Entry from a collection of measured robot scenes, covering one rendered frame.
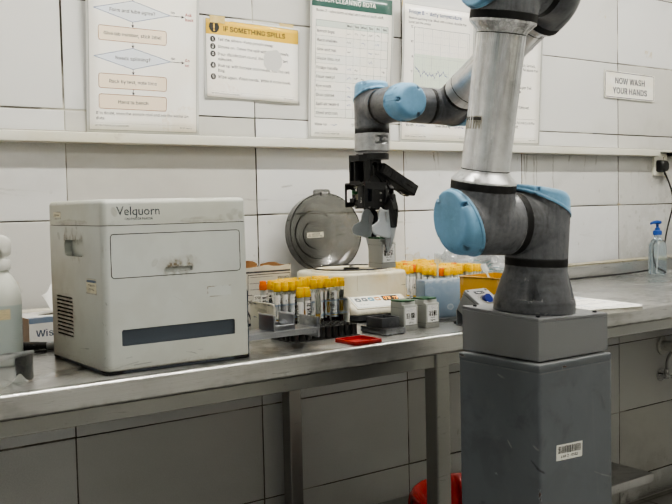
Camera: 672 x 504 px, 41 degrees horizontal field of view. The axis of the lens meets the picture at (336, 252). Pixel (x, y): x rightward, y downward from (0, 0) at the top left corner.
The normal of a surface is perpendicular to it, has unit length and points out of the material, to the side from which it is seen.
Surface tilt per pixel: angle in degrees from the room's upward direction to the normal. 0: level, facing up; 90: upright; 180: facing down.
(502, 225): 99
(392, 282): 90
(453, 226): 95
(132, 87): 93
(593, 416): 90
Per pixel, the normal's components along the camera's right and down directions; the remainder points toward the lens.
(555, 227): 0.48, 0.08
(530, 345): -0.81, 0.05
